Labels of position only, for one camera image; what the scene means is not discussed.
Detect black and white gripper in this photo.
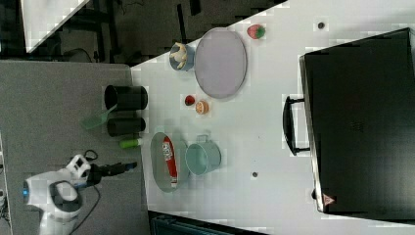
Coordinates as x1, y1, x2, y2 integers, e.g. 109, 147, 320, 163
66, 155, 137, 188

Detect red ketchup bottle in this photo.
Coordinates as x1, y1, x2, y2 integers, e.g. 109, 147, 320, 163
161, 136, 177, 188

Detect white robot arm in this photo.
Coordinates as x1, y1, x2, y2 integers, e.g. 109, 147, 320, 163
23, 155, 137, 235

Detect green oval strainer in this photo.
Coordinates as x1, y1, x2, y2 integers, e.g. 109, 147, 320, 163
151, 131, 190, 193

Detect green marker tube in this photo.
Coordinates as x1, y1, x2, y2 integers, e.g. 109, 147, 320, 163
119, 138, 142, 149

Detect green plastic scoop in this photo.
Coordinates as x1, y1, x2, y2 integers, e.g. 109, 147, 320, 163
80, 105, 117, 129

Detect small black cylinder cup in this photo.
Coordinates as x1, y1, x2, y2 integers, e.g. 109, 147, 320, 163
107, 117, 146, 137

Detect large black cylinder cup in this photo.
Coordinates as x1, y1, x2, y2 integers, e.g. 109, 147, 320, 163
104, 85, 148, 111

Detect small dark red strawberry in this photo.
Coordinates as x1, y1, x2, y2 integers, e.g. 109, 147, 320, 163
185, 95, 195, 106

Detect orange slice toy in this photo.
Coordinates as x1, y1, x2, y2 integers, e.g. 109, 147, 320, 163
196, 100, 209, 115

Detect peeled banana toy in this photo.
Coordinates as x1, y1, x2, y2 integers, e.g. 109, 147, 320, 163
169, 42, 187, 70

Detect blue bowl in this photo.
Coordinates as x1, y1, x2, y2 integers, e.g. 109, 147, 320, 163
169, 42, 195, 71

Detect round grey plate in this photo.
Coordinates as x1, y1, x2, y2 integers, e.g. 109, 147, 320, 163
194, 27, 248, 99

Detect large red strawberry toy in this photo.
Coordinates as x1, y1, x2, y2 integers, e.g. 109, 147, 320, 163
247, 24, 266, 39

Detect black toaster oven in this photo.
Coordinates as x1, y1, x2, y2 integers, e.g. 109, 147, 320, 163
299, 27, 415, 224

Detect teal pot with handle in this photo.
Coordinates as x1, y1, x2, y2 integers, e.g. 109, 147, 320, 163
185, 134, 221, 176

